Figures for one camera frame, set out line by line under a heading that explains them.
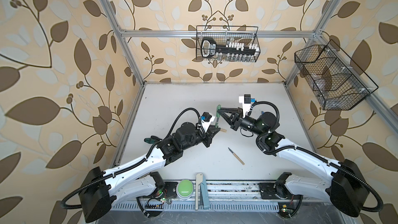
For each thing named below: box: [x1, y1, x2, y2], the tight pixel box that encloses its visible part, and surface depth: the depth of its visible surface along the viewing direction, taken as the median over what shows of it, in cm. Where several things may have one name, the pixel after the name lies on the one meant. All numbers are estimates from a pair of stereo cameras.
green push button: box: [176, 178, 195, 200], surface depth 74 cm
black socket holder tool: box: [201, 37, 261, 59], surface depth 84 cm
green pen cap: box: [216, 104, 222, 118], surface depth 65 cm
